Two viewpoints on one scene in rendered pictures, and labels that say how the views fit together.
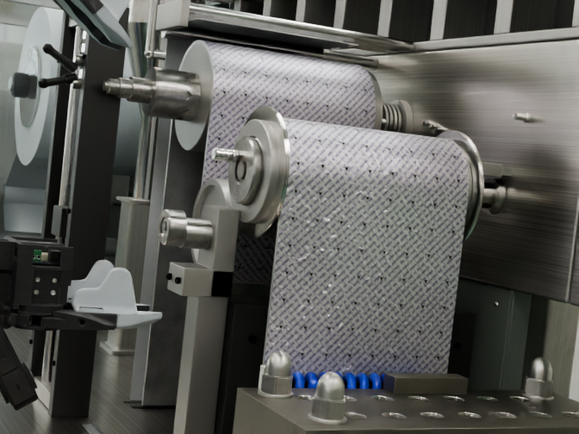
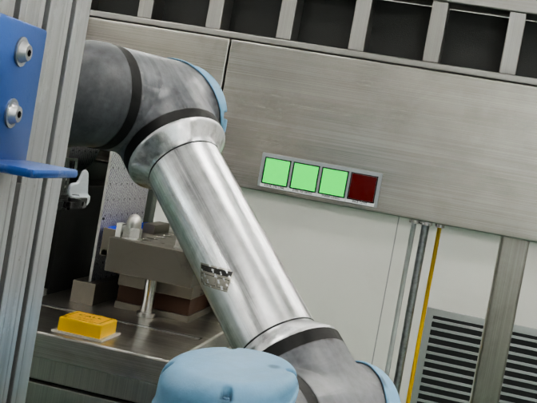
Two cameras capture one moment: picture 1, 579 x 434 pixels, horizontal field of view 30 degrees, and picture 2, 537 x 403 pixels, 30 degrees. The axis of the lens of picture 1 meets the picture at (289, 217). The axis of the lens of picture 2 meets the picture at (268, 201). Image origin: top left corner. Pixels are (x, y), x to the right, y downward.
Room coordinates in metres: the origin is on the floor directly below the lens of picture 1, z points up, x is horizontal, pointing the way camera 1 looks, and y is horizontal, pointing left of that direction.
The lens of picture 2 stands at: (-0.16, 1.27, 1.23)
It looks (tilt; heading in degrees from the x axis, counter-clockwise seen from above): 3 degrees down; 307
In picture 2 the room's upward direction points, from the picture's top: 10 degrees clockwise
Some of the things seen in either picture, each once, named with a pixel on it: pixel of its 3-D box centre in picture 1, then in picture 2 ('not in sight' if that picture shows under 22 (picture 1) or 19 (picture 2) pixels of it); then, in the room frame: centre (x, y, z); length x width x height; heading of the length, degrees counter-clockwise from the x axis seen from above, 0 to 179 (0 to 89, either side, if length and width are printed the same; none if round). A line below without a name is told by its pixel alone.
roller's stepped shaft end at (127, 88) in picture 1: (126, 88); not in sight; (1.39, 0.23, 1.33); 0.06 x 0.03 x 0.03; 116
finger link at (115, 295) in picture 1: (119, 297); (81, 187); (1.05, 0.16, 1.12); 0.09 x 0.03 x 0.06; 107
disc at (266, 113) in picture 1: (258, 171); not in sight; (1.20, 0.04, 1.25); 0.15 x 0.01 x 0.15; 26
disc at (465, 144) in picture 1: (446, 191); not in sight; (1.31, -0.19, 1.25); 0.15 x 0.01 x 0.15; 26
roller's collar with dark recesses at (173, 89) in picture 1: (171, 94); not in sight; (1.42, 0.17, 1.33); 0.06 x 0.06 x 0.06; 26
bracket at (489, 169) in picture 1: (480, 166); not in sight; (1.33, -0.23, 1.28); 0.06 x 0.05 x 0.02; 116
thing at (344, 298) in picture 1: (365, 307); (128, 186); (1.20, -0.10, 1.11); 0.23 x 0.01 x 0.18; 116
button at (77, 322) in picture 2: not in sight; (87, 325); (0.96, 0.18, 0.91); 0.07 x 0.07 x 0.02; 26
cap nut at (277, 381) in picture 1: (277, 372); (133, 226); (1.08, -0.01, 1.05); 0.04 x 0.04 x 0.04
